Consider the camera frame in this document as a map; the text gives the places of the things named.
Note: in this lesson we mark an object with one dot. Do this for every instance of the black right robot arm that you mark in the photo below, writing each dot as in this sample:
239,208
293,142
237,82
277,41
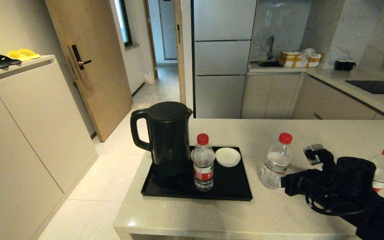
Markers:
355,176

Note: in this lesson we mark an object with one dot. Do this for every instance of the black mug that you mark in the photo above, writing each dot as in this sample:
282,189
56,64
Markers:
338,65
349,65

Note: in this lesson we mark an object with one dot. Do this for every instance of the black electric kettle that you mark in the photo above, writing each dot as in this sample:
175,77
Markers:
168,142

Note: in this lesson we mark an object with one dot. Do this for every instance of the white hallway door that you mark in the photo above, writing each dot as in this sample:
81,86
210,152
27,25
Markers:
168,33

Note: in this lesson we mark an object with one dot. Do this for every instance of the dark kitchen sink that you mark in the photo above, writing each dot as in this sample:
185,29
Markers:
268,63

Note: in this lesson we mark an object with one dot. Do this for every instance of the wooden entrance door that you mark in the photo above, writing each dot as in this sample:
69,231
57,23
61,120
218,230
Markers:
95,33

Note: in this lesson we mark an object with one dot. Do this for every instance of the black induction cooktop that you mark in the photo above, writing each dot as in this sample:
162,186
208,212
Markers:
378,86

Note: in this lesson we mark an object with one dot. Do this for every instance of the beige shoe cabinet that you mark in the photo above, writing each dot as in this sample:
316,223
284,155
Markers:
28,133

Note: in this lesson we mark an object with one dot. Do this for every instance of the large yellow plaid storage box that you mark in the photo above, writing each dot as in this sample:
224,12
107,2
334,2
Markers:
292,59

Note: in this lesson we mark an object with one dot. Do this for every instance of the yellow slipper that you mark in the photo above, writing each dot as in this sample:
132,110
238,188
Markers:
18,56
30,53

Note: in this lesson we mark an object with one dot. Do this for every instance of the beige kitchen base cabinet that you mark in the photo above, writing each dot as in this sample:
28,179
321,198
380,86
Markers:
268,95

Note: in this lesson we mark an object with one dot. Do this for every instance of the white crumpled cloth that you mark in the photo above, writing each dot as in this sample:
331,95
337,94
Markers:
308,51

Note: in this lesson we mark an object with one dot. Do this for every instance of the dark framed window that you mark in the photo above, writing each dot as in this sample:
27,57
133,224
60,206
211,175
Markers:
124,23

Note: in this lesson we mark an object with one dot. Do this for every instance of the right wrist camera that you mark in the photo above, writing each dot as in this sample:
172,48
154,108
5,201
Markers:
312,153

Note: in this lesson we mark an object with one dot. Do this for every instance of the small yellow plaid storage box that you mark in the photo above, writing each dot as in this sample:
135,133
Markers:
314,61

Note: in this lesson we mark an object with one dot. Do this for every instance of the silver refrigerator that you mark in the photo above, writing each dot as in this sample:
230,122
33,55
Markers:
223,56

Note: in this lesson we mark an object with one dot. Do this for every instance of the wooden door frame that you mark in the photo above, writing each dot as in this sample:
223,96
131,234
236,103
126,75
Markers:
179,66

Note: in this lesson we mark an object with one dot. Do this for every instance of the chrome kitchen faucet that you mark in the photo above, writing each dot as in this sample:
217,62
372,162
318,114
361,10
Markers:
270,44

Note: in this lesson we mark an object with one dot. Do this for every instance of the white plastic bag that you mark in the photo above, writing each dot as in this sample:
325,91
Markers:
149,77

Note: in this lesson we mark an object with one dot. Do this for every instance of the black rectangular serving tray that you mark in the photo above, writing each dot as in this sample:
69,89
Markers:
232,182

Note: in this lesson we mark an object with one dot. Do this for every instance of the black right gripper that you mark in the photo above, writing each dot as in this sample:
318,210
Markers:
318,182

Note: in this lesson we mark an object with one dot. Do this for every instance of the white round saucer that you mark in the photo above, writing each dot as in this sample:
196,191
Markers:
192,155
227,156

